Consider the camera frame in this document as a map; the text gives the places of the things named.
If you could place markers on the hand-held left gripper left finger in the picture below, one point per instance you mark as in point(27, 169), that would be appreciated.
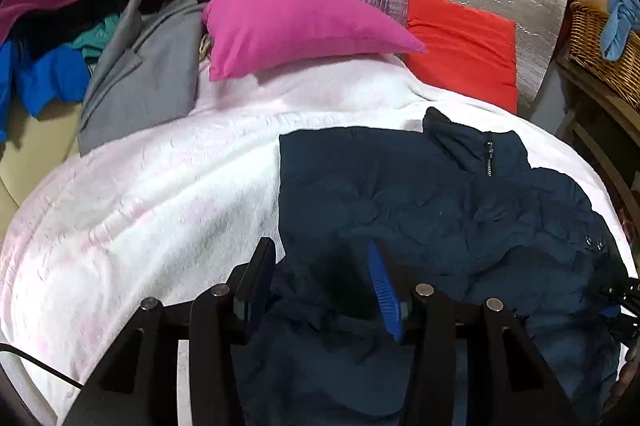
point(257, 276)

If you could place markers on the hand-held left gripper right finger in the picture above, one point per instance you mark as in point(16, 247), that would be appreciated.
point(382, 286)

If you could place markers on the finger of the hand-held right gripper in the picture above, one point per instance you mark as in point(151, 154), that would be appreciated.
point(620, 292)
point(625, 328)

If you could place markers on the navy blue jacket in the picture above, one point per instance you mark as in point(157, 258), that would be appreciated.
point(400, 196)

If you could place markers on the white pink fluffy blanket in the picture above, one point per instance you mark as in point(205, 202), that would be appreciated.
point(150, 206)

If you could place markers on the grey jacket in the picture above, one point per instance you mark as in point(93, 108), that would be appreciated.
point(145, 76)

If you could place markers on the large wicker basket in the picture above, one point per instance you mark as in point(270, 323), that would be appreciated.
point(600, 51)

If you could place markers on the red orange cushion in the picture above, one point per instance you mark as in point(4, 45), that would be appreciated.
point(460, 51)

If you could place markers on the beige leather sofa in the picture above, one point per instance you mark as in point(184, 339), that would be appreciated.
point(30, 166)

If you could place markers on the magenta pillow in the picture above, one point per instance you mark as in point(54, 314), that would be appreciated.
point(300, 26)

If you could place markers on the light blue cloth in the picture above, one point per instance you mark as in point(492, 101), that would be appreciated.
point(617, 31)

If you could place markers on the teal garment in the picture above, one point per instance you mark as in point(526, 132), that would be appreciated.
point(95, 38)

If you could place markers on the bright blue garment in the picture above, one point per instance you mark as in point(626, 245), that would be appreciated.
point(45, 81)

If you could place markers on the black garment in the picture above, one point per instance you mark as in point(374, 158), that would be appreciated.
point(55, 23)

